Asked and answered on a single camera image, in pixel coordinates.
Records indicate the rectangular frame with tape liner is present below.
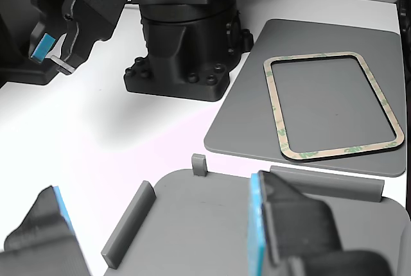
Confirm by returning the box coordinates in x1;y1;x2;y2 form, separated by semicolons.
263;51;406;163

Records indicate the camera gripper finger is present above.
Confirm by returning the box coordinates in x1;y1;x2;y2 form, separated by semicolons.
0;185;92;276
247;169;396;276

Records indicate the black stand foot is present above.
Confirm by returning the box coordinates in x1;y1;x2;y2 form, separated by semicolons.
0;9;62;86

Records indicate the black upright object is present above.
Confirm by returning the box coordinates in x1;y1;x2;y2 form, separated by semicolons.
397;0;411;82

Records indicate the flat grey plate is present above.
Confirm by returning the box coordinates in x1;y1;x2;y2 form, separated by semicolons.
204;18;407;178

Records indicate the grey holder plate with rails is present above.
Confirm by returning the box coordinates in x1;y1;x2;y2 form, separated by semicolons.
100;153;411;276

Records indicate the robot gripper curved finger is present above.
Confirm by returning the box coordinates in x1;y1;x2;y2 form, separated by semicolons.
50;0;86;76

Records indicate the robot gripper blue-padded finger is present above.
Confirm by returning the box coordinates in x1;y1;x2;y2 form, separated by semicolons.
30;0;70;65

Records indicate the robot arm black gripper body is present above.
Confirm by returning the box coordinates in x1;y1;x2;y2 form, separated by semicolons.
73;0;133;69

